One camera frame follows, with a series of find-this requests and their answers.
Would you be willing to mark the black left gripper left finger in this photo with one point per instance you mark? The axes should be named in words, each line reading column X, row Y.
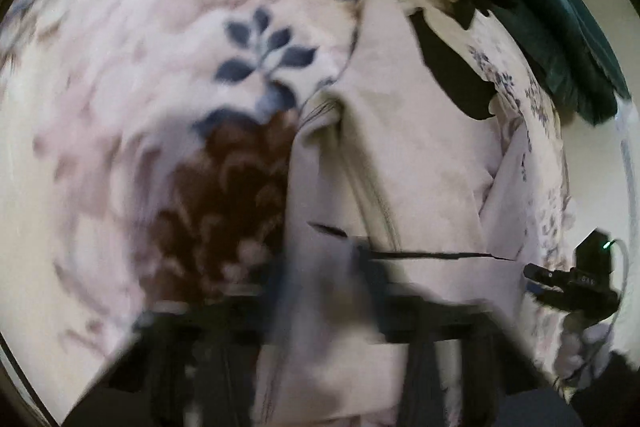
column 201, row 359

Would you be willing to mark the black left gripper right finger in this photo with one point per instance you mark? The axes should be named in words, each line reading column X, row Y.
column 463, row 367

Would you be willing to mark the beige small garment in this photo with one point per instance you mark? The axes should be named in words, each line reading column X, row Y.
column 462, row 205

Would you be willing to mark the black small garment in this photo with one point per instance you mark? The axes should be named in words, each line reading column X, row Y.
column 465, row 88

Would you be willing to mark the floral fleece blanket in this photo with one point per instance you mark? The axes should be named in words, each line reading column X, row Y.
column 146, row 147

